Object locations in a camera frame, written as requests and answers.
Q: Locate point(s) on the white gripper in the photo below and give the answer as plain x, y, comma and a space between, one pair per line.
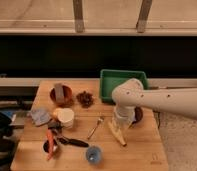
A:
123, 116

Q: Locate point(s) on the yellow banana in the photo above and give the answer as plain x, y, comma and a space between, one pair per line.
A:
118, 135

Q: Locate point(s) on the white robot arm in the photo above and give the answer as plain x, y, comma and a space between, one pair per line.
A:
131, 94

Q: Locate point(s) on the metal fork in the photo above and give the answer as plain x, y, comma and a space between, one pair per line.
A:
99, 121

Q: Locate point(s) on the brown pine cone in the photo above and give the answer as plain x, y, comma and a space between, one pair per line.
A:
85, 99

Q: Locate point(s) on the blue glass cup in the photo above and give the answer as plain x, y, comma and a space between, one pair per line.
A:
93, 155

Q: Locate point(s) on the green plastic tray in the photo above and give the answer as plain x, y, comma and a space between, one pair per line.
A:
110, 79

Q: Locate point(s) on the white cup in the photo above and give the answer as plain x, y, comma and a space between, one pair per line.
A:
65, 116

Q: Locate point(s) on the orange-brown bowl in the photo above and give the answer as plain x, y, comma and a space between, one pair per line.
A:
68, 99

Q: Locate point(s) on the grey rectangular block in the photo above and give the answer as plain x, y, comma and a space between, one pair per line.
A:
59, 92

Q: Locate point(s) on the orange carrot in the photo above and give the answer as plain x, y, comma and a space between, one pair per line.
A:
51, 144

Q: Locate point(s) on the grey blue cloth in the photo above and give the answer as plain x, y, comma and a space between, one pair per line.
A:
40, 116

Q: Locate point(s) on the black object at left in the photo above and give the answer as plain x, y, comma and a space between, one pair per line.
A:
6, 145

